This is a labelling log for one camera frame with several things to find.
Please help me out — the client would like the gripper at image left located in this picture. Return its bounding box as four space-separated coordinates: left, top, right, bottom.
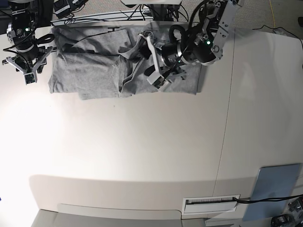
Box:
2 46 53 85

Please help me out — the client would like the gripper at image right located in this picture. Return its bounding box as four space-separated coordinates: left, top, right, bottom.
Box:
136 30 188 92

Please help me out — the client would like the grey T-shirt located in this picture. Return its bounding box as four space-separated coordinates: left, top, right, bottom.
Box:
48 22 202 101

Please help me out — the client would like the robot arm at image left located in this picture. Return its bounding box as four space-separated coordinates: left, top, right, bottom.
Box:
2 0 57 84

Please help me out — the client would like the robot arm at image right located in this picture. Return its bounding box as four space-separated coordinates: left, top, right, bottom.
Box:
140 0 244 91

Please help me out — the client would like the black box with white label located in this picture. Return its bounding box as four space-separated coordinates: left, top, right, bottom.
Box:
53 0 70 16

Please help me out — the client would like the blue-grey flat panel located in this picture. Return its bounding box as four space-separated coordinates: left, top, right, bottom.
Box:
242 163 301 221

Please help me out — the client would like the black device bottom right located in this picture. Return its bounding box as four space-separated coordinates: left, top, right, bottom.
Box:
270 214 295 227

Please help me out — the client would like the black central stand with cables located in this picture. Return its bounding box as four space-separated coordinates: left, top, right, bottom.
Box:
132 2 190 22

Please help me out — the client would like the yellow cable on floor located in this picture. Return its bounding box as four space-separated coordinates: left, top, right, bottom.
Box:
269 0 277 28

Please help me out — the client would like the white cable grommet slot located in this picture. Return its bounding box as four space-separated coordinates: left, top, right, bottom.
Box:
182 194 240 215

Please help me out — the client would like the black cable on table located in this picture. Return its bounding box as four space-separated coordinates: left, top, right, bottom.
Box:
233 195 303 204

